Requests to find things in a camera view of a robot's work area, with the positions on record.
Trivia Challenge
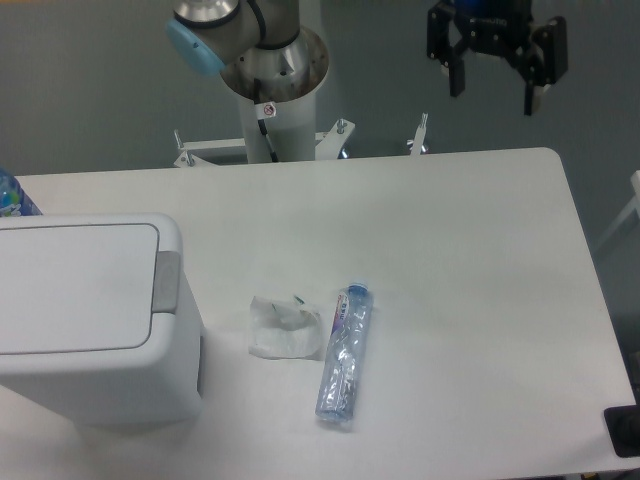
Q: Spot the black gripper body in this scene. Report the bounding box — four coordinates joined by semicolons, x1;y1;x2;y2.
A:
437;1;533;63

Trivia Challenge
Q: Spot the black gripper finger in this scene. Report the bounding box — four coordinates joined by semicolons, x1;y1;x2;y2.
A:
427;3;468;97
519;16;568;116

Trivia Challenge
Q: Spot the white trash can lid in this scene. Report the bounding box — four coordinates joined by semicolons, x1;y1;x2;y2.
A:
1;224;181;355

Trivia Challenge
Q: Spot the white trash can body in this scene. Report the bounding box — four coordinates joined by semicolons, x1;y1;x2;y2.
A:
0;212;204;427

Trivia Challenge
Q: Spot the crumpled white plastic wrapper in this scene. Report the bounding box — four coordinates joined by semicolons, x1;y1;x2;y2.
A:
248;295;323;360

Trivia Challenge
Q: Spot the black device at table edge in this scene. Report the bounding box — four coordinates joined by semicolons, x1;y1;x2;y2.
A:
604;405;639;458

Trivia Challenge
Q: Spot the clear empty plastic bottle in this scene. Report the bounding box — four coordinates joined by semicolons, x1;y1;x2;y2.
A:
315;282;374;424

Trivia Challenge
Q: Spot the blue labelled bottle at edge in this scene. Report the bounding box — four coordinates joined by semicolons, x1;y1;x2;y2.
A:
0;169;42;217

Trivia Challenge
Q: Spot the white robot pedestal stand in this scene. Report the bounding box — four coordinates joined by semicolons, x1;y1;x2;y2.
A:
172;27;431;169

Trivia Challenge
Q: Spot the white frame at right edge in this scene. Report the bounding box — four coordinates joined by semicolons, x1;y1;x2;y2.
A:
593;170;639;257

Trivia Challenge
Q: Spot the black cable on pedestal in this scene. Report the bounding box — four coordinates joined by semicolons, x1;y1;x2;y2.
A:
253;78;279;164

